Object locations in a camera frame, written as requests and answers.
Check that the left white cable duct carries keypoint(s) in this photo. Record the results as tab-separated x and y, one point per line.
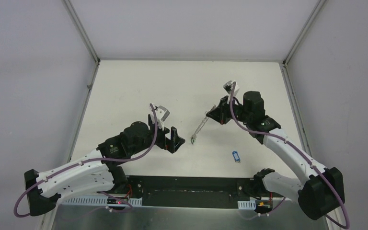
100	200

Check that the circuit board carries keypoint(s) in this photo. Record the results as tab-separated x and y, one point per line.
117	201
263	206

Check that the right circuit board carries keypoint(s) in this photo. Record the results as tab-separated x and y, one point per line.
263	206

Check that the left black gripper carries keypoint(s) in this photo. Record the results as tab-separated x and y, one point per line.
167	139

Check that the left circuit board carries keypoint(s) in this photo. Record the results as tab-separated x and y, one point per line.
117	201

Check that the right white cable duct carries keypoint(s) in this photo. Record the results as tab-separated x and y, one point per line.
247	205

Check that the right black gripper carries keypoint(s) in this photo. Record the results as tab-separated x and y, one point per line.
220	113

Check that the metal crescent keyring plate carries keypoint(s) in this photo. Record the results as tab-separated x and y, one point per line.
201	125

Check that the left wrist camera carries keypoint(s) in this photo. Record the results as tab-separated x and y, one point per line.
159	113

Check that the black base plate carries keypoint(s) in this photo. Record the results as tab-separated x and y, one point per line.
196	192

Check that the white cable duct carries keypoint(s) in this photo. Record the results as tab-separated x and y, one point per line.
247	205
100	200

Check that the blue key tag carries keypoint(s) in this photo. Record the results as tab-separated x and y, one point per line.
236	157

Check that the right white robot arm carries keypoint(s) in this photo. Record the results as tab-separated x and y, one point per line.
317	189

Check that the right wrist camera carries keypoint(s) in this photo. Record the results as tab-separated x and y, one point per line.
231	87

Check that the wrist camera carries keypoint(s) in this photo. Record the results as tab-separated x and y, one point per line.
159	113
231	87

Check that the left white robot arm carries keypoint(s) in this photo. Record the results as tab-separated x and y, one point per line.
99	170

